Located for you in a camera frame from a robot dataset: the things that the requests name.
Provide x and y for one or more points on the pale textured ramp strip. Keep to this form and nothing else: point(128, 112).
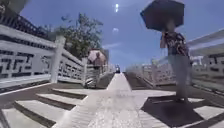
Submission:
point(113, 110)

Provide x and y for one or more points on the person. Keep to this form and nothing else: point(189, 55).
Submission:
point(176, 46)
point(96, 63)

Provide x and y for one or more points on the white stone lattice railing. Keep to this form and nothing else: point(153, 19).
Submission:
point(20, 60)
point(208, 68)

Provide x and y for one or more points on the grey stone steps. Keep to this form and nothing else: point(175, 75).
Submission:
point(50, 110)

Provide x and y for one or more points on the dark leafy tree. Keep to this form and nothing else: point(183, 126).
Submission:
point(80, 33)

